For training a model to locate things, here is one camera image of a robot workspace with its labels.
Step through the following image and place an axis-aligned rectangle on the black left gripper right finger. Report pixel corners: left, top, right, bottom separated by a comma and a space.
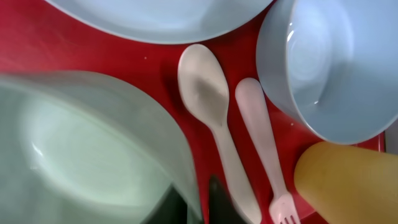
208, 175, 246, 224

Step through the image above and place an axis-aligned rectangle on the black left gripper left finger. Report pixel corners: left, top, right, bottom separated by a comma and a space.
142, 185, 187, 224

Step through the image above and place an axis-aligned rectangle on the green bowl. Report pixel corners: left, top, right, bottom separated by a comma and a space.
1, 71, 203, 223

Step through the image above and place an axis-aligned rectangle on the yellow plastic cup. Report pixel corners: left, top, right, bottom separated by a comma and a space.
294, 142, 397, 223

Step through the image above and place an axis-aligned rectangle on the white plastic fork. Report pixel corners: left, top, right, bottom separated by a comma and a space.
235, 78, 300, 223

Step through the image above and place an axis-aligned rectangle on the white plastic spoon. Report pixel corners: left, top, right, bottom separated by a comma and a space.
178, 44, 262, 223

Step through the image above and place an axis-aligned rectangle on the light blue bowl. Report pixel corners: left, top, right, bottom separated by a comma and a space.
256, 0, 397, 144

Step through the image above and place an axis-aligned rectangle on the light blue plate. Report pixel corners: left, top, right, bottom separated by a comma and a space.
46, 0, 272, 45

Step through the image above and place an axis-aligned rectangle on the red serving tray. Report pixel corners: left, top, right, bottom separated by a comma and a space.
1, 0, 327, 223

